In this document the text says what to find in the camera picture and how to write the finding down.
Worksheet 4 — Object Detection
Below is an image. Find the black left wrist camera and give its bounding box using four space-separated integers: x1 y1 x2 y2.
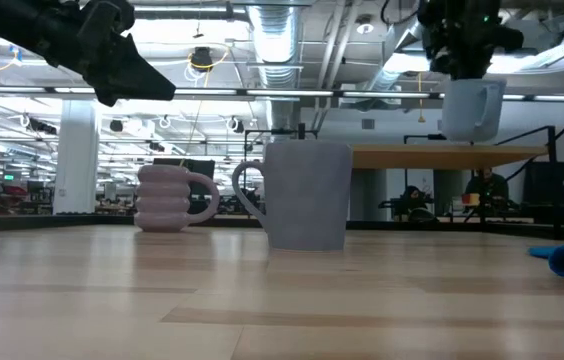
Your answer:
79 0 136 34

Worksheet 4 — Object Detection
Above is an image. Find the slanted silver ceiling duct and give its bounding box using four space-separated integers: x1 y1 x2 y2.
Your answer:
361 0 433 94

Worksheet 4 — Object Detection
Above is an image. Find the white column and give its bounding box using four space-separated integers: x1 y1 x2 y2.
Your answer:
53 99 100 215

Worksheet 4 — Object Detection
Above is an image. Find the grey lavender mug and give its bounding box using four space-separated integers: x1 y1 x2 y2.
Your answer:
231 140 354 252

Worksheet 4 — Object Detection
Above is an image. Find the pink ribbed mug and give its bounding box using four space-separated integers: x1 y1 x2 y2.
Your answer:
133 164 221 233

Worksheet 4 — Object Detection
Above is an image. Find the LED light bar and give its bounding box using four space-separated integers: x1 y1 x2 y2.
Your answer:
0 85 564 103

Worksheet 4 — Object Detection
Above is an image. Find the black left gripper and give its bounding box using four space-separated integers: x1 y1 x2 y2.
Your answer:
36 0 177 107

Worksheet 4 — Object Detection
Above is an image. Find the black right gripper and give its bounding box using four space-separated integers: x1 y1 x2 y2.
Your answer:
417 0 525 81

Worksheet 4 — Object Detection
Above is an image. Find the round silver ceiling duct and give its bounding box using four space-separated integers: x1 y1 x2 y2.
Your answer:
246 4 304 144

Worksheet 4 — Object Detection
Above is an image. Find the wooden shelf with black frame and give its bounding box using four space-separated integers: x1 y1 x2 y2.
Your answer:
295 123 561 240

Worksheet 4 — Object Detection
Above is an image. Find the black cabinet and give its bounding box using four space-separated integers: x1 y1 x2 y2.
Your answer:
524 160 564 226

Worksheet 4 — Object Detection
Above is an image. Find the person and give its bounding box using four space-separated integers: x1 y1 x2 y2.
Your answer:
464 167 509 204
400 185 436 221

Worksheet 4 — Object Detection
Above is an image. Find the large white mug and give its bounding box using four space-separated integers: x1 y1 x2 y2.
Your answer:
440 78 508 143

